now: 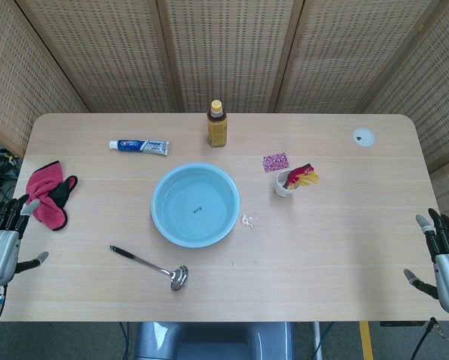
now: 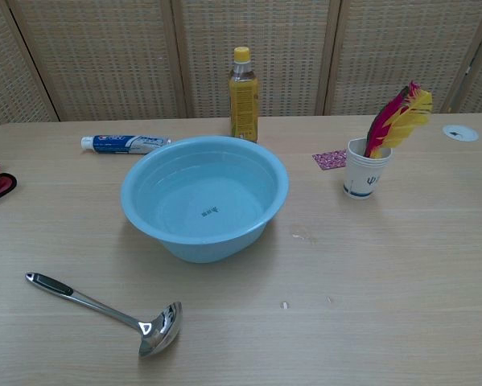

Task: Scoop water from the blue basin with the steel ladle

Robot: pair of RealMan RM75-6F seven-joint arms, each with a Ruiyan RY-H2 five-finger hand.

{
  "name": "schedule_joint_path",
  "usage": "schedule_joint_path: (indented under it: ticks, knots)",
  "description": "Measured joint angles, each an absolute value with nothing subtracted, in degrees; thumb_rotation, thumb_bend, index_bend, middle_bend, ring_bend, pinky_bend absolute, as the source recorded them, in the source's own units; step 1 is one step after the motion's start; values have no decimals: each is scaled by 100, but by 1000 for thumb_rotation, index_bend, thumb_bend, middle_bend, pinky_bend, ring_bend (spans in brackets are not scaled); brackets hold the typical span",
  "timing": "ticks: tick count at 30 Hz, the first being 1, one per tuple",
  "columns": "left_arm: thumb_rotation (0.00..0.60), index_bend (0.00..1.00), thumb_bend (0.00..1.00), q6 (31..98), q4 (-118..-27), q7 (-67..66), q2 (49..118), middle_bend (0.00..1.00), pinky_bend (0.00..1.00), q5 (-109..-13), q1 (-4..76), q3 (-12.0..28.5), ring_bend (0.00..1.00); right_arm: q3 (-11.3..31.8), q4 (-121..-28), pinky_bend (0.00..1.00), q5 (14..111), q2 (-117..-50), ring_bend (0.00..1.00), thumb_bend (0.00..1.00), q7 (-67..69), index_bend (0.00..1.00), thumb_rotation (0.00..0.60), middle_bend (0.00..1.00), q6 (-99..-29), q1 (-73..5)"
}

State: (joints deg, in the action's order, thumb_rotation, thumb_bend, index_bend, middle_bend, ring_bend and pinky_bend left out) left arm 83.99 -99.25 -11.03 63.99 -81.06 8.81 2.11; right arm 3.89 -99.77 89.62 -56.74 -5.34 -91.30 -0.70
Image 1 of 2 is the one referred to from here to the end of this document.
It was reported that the yellow feather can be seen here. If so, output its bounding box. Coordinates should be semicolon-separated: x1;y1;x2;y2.
288;170;320;189

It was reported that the woven screen panel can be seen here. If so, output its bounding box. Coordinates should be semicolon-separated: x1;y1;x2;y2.
16;0;182;114
155;0;304;114
0;0;91;159
358;0;449;176
275;0;449;114

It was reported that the black right hand cable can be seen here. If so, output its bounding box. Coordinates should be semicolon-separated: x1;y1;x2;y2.
410;316;439;360

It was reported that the blue white toothpaste tube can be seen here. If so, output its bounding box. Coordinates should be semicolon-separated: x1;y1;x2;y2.
109;139;170;157

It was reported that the white cable grommet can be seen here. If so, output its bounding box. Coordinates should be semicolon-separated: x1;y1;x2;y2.
351;127;376;149

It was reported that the steel ladle with black handle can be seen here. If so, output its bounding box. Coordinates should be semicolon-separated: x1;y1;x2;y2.
108;244;190;292

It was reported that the red feather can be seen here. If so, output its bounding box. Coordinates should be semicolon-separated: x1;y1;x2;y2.
285;162;316;187

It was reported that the pink patterned card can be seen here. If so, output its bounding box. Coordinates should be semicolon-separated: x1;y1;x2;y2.
261;151;290;174

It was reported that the white paper scrap cluster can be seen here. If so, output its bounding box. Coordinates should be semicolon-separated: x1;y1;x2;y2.
240;213;259;231

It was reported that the light blue plastic basin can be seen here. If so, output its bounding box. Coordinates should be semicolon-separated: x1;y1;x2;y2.
150;161;242;250

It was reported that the pink towel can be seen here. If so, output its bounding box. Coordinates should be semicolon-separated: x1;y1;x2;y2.
25;160;70;232

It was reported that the grey metal table leg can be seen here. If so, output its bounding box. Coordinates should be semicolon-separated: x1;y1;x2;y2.
311;321;323;360

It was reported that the white paper cup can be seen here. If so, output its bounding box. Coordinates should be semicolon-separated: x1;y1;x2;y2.
274;169;299;199

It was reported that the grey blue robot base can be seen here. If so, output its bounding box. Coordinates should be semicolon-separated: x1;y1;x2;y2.
133;321;297;360

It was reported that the yellow capped tea bottle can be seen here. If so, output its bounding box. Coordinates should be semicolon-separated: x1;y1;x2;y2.
207;99;229;149

